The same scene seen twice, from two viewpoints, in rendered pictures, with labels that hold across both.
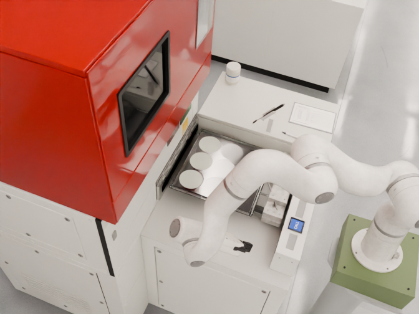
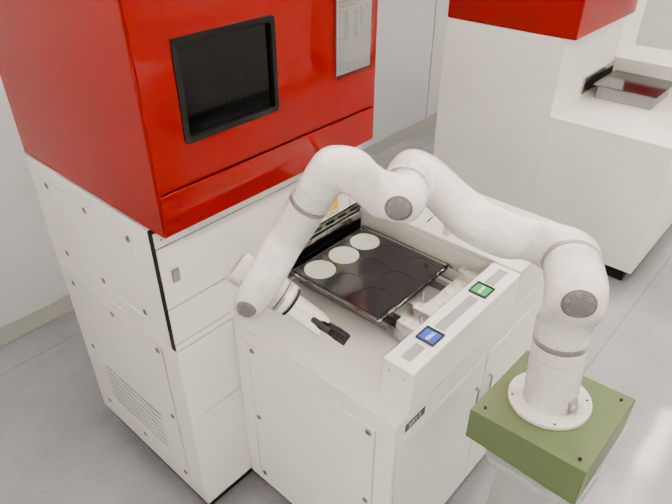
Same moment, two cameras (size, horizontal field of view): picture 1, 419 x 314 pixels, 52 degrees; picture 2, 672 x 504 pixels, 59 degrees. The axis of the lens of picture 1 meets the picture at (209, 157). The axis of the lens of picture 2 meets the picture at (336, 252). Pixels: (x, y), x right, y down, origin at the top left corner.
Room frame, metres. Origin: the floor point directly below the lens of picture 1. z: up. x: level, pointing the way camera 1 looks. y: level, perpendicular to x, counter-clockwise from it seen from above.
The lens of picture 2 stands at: (-0.26, -0.62, 2.01)
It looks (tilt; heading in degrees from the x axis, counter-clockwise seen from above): 34 degrees down; 25
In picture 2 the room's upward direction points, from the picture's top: straight up
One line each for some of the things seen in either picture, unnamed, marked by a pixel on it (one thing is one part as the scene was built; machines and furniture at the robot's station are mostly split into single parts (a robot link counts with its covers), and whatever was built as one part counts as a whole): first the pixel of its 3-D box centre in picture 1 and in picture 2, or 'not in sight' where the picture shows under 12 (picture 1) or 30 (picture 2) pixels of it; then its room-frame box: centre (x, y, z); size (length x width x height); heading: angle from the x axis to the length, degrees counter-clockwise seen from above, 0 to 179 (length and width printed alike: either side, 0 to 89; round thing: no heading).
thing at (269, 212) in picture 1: (273, 214); (411, 327); (0.97, -0.28, 0.89); 0.08 x 0.03 x 0.03; 73
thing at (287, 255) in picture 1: (300, 208); (455, 331); (1.01, -0.40, 0.89); 0.55 x 0.09 x 0.14; 163
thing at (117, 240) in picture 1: (158, 166); (274, 235); (1.06, 0.20, 1.02); 0.82 x 0.03 x 0.40; 163
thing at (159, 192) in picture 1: (178, 156); (318, 246); (1.23, 0.14, 0.89); 0.44 x 0.02 x 0.10; 163
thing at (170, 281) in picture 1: (239, 220); (401, 378); (1.23, -0.19, 0.41); 0.97 x 0.64 x 0.82; 163
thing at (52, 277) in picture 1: (102, 218); (225, 333); (1.16, 0.53, 0.41); 0.82 x 0.71 x 0.82; 163
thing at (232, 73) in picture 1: (232, 73); not in sight; (1.70, -0.08, 1.01); 0.07 x 0.07 x 0.10
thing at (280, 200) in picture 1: (278, 199); (427, 313); (1.05, -0.31, 0.89); 0.08 x 0.03 x 0.03; 73
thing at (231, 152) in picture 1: (224, 169); (369, 268); (1.18, -0.07, 0.90); 0.34 x 0.34 x 0.01; 73
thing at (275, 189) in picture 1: (281, 189); (441, 308); (1.12, -0.33, 0.87); 0.36 x 0.08 x 0.03; 163
